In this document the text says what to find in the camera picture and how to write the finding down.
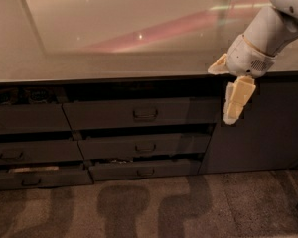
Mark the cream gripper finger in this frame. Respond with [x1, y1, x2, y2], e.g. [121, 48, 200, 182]
[208, 54, 229, 75]
[223, 76, 256, 125]

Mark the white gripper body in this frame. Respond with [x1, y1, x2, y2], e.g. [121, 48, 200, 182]
[226, 35, 276, 78]

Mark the dark drawer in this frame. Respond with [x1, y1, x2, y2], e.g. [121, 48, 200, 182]
[0, 169, 92, 190]
[63, 97, 221, 130]
[0, 104, 70, 135]
[89, 159, 201, 180]
[0, 140, 82, 165]
[78, 133, 211, 160]

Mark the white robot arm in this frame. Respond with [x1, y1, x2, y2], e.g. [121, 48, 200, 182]
[208, 0, 298, 125]

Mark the dark cabinet door right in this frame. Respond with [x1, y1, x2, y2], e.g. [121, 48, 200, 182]
[200, 75, 298, 174]

